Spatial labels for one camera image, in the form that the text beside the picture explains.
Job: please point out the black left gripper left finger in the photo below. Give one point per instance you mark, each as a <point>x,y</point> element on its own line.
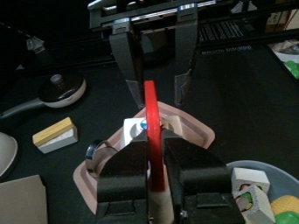
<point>123,178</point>

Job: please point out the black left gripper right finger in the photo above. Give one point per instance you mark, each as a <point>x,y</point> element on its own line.
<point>197,178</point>

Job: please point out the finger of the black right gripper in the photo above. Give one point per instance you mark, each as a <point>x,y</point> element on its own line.
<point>124,52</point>
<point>185,43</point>

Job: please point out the small metal cup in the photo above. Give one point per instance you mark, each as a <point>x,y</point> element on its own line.
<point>97,154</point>

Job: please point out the white sushi block toy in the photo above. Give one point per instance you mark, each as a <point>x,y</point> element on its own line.
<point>251,176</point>

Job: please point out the pink plastic tray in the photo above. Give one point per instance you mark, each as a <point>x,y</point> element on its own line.
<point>192,131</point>

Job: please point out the grey sushi roll toy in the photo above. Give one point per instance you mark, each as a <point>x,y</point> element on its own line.
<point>259,204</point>

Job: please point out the beige toy piece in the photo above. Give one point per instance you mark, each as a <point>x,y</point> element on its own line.
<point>175,124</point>

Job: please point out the blue plastic bowl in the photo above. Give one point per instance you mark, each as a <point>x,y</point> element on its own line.
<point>278,180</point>

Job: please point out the cream toy pan dark lid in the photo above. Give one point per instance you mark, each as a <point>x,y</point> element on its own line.
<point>61,92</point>

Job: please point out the yellow white block toy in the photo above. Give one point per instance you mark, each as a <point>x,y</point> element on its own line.
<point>53,135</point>

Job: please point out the grey clip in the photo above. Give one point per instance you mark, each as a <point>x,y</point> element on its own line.
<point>35,45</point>

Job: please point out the yellow toy corn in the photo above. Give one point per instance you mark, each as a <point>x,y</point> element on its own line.
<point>286,204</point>

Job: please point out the cardboard box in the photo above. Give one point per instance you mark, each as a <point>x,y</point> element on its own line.
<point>282,20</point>

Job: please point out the green toy vegetable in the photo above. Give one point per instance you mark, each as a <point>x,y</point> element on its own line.
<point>287,218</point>

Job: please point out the beige flat board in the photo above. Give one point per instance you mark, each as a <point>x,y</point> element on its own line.
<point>21,201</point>

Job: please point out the green plastic item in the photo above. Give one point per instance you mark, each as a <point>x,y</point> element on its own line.
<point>292,68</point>

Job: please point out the white round dish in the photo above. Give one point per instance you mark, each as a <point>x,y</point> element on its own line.
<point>5,154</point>

